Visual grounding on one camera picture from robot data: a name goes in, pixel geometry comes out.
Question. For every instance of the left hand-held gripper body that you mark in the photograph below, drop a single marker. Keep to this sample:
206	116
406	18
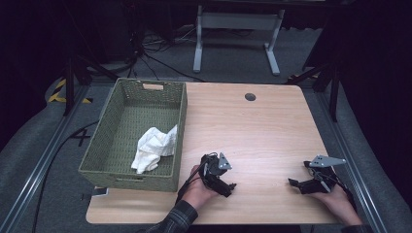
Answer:
213	168

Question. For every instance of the person's right hand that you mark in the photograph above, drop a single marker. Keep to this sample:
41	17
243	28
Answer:
340	204

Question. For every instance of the yellow and black floor tape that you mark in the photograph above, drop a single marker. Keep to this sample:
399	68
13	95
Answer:
56	93

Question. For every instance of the white metal desk frame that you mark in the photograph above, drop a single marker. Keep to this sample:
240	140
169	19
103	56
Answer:
238	21

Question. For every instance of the grey metal floor rail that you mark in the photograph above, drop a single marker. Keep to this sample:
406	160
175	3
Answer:
353	161
35	171

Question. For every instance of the black tripod stand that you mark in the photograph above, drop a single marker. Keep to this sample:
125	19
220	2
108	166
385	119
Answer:
69	84
333	90

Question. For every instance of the dark round table grommet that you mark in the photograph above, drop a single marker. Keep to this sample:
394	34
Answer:
250	96

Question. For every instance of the white cloth with bear print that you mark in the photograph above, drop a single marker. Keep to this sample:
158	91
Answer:
152	145

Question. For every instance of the person's left hand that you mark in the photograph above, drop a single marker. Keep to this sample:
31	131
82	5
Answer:
194	194

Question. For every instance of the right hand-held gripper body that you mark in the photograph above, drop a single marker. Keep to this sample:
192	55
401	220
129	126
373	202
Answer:
324	174

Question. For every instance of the green woven basket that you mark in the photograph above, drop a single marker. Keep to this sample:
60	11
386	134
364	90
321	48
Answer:
142	116

